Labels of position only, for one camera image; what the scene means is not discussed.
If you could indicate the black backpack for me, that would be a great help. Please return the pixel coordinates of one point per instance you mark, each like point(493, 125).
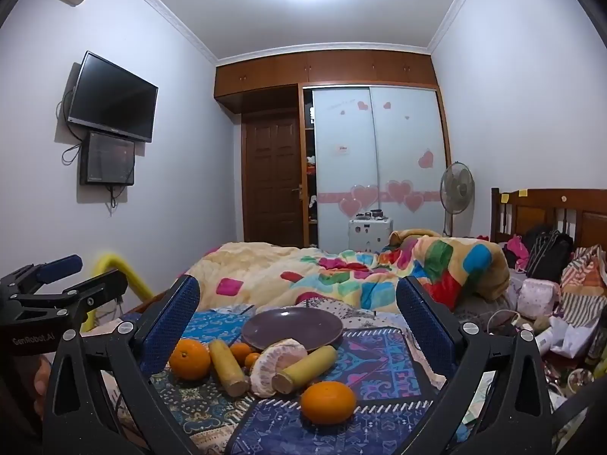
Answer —
point(550, 253)

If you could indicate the wooden bed headboard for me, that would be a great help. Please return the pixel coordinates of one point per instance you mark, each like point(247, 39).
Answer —
point(588, 199)

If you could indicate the standing fan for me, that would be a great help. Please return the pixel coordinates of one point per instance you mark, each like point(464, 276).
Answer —
point(456, 185)

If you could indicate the striped bag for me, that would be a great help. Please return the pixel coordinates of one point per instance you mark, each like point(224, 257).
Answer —
point(585, 289)

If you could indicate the white plastic bag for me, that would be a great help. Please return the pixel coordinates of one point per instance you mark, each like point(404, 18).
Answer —
point(574, 336)

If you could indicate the small tangerine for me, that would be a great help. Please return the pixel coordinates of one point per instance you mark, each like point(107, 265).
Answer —
point(252, 360)
point(240, 353)

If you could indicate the brown wooden door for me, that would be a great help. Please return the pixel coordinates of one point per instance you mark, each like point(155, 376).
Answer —
point(270, 175)

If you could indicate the peeled pomelo piece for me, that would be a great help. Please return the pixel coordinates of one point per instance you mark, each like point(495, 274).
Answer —
point(287, 350)
point(263, 379)

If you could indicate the wooden wardrobe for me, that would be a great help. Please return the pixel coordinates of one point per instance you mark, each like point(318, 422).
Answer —
point(332, 68)

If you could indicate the tan sugarcane piece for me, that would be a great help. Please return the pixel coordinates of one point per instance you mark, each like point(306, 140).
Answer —
point(227, 365)

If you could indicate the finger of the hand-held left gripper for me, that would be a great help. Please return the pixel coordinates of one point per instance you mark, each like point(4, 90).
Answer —
point(95, 294)
point(57, 268)

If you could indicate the light pink pouch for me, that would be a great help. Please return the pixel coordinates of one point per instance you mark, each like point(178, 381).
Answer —
point(538, 296)

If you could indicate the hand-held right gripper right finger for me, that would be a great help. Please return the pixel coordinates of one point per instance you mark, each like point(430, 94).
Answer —
point(422, 322)

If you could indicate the small black wall monitor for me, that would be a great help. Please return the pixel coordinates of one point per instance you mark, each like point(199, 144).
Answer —
point(106, 159)

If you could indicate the pink garment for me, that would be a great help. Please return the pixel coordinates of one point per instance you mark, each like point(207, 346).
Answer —
point(517, 249)

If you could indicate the large orange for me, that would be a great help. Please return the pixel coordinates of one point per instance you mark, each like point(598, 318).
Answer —
point(189, 359)
point(328, 403)

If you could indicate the frosted sliding wardrobe door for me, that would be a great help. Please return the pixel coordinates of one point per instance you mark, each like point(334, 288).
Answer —
point(344, 151)
point(408, 132)

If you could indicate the small white appliance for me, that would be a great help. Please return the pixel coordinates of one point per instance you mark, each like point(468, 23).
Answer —
point(370, 236)

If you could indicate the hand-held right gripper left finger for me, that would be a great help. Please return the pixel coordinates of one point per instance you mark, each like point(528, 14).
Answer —
point(173, 322)

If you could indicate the yellow padded rail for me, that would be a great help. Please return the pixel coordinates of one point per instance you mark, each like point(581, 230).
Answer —
point(125, 270)

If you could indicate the wall-mounted black television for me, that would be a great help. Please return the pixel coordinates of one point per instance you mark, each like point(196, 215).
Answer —
point(114, 95)

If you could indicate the blue patterned bedsheet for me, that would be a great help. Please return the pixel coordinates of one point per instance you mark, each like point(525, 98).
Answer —
point(389, 365)

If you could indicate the colourful patchwork blanket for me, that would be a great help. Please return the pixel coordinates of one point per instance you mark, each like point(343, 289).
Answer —
point(265, 265)

